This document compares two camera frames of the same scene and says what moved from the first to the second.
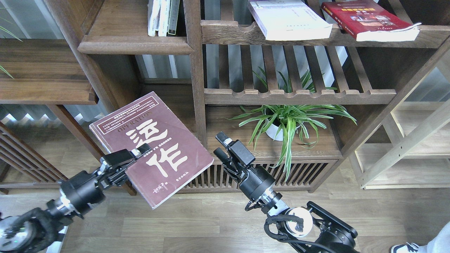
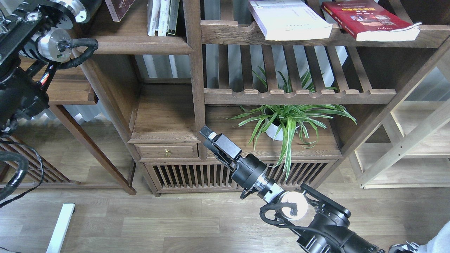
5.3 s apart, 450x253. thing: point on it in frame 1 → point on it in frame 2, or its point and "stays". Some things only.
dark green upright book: [173, 18] stays
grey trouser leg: [440, 244] stays
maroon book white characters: [177, 155] → [118, 8]
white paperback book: [289, 20] stays
